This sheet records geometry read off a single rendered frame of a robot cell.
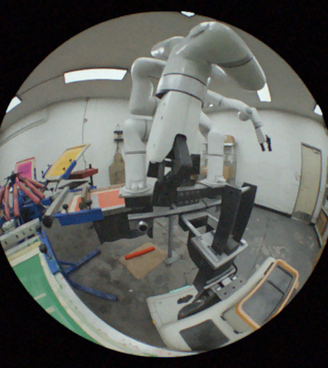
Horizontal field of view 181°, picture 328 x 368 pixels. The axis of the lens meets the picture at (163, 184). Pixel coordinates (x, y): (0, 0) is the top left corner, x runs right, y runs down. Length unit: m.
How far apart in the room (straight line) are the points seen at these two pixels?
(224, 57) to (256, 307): 0.44
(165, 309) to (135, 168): 1.00
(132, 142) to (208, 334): 0.70
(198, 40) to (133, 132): 0.40
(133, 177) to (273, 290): 0.64
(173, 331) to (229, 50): 0.50
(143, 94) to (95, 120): 2.67
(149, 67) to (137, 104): 0.16
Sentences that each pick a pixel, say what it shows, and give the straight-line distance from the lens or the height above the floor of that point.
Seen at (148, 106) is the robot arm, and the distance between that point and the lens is 0.47.
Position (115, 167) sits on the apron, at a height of 1.03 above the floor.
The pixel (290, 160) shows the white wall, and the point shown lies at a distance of 3.64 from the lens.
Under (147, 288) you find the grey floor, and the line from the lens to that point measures 1.39.
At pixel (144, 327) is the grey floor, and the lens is 1.29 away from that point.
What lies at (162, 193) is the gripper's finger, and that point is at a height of 1.23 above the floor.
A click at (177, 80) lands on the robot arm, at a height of 1.38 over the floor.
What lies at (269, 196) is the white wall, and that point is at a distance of 3.67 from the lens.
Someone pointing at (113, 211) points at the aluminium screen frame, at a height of 0.97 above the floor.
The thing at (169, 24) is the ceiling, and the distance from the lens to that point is 1.80.
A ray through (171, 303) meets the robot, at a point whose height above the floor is 0.28.
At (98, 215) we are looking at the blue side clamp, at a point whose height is 0.97.
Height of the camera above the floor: 1.28
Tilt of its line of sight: 14 degrees down
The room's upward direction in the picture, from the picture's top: straight up
